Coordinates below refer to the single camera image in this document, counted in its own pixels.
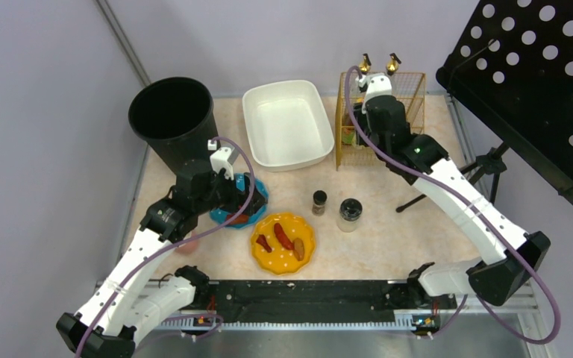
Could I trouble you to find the glass bottle brown contents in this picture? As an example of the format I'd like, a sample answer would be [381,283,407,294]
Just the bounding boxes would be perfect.
[357,53,372,75]

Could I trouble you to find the glass oil bottle gold spout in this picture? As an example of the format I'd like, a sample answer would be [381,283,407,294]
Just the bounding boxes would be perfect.
[386,53,402,76]

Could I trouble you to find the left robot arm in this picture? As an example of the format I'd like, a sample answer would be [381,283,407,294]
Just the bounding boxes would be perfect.
[57,157,266,357]

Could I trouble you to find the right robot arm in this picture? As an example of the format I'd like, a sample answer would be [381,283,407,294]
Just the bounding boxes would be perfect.
[347,95,550,306]

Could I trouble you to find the red meat piece on blue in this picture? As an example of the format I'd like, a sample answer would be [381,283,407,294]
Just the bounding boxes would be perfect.
[225,213,249,226]

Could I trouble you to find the blue polka dot plate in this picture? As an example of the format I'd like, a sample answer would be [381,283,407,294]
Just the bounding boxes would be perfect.
[209,173,269,229]

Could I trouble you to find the small red piece on yellow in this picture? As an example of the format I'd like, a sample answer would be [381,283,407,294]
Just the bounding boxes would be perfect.
[255,234,272,253]

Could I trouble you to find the red sausage on yellow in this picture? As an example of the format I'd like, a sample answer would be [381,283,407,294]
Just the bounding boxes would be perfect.
[273,222,293,251]

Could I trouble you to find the yellow polka dot plate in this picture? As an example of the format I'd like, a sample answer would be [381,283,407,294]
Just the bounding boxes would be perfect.
[250,212,317,275]

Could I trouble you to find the brown piece on yellow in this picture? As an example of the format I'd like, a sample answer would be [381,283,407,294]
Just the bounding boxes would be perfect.
[293,238,305,261]

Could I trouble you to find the small black cap spice jar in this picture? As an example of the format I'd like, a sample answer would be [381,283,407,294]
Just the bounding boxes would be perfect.
[312,190,328,216]

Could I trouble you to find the pink mug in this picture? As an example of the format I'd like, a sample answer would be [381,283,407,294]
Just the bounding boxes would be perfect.
[174,230,199,255]

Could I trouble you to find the white rectangular basin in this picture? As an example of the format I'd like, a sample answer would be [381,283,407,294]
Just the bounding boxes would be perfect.
[242,80,334,172]

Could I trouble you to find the black round bin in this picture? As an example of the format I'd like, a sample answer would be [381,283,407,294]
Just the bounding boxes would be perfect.
[128,77,218,173]

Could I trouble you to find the black lid glass jar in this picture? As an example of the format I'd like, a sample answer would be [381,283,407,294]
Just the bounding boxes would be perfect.
[337,198,363,233]

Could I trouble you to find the black tripod stand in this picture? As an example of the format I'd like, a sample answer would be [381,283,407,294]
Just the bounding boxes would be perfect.
[388,136,510,204]

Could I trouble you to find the black perforated panel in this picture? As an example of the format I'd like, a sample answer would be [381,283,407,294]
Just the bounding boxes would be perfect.
[436,1,573,206]

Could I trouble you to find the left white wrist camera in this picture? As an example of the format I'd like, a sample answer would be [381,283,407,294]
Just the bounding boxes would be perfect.
[207,139,239,180]

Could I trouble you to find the gold wire rack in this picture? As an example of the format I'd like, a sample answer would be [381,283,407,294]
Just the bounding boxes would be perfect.
[334,72,426,169]

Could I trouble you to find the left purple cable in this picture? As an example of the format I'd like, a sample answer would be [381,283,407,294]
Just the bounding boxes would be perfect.
[74,136,257,358]

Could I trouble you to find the purple cable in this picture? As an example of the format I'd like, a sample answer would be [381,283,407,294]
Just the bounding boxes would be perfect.
[74,136,257,358]
[344,65,562,345]

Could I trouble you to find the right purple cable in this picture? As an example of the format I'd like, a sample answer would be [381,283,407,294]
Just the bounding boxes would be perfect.
[344,65,562,345]

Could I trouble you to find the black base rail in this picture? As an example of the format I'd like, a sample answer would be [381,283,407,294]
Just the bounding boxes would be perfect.
[93,279,535,342]

